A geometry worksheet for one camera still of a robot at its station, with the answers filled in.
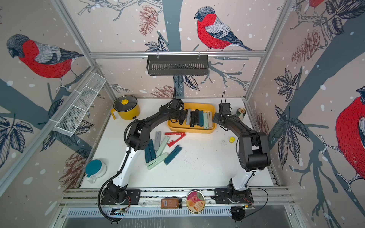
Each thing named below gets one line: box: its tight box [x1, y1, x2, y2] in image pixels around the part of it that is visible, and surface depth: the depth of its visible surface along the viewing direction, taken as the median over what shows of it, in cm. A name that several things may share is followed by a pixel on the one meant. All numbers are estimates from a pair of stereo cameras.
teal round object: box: [85, 159, 108, 184], surface depth 79 cm
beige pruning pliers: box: [207, 111, 213, 128], surface depth 106 cm
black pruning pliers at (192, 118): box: [190, 110, 195, 128], surface depth 106 cm
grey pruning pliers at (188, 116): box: [185, 108, 192, 125], surface depth 106 cm
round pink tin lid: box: [185, 190, 206, 214], surface depth 71 cm
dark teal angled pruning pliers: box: [164, 144, 183, 165], surface depth 89 cm
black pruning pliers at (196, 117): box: [194, 109, 200, 126], surface depth 106 cm
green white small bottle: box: [235, 107, 247, 121], surface depth 100 cm
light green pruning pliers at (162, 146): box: [155, 135, 170, 157], surface depth 92 cm
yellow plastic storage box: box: [167, 103, 217, 134], surface depth 103 cm
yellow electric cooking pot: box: [111, 95, 141, 121], surface depth 108 cm
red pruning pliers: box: [164, 132, 186, 148], surface depth 97 cm
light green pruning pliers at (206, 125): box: [203, 112, 209, 130], surface depth 105 cm
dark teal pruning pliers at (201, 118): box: [199, 110, 204, 127], surface depth 106 cm
